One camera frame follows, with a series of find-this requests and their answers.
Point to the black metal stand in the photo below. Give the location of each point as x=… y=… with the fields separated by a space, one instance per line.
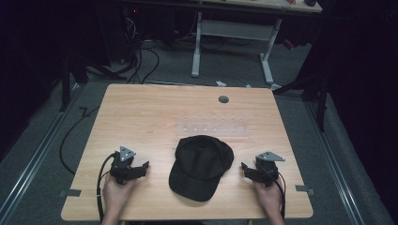
x=313 y=90
x=67 y=81

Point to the light wooden desk top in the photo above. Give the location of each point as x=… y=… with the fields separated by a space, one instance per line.
x=269 y=4

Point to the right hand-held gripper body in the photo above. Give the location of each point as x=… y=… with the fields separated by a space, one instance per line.
x=267 y=170

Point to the metal floor rail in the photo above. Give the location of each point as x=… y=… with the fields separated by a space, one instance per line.
x=34 y=162
x=334 y=162

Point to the grey table bracket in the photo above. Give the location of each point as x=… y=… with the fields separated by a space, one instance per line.
x=71 y=192
x=304 y=189

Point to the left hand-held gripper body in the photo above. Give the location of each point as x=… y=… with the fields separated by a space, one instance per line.
x=120 y=162

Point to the black computer mouse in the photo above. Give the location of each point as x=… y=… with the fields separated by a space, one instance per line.
x=310 y=2

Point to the clear plastic sheet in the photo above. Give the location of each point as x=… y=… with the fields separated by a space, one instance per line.
x=216 y=128

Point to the small white floor scrap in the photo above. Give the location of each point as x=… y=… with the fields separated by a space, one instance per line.
x=221 y=83

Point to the person's right hand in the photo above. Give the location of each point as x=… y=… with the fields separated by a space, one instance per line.
x=270 y=198

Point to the person's left hand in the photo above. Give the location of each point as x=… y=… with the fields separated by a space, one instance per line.
x=114 y=197

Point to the black baseball cap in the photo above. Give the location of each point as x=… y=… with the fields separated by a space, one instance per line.
x=200 y=165

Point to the red object under desk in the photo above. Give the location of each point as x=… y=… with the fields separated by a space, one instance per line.
x=288 y=44

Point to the white metal desk frame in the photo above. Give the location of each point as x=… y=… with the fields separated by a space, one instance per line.
x=234 y=31

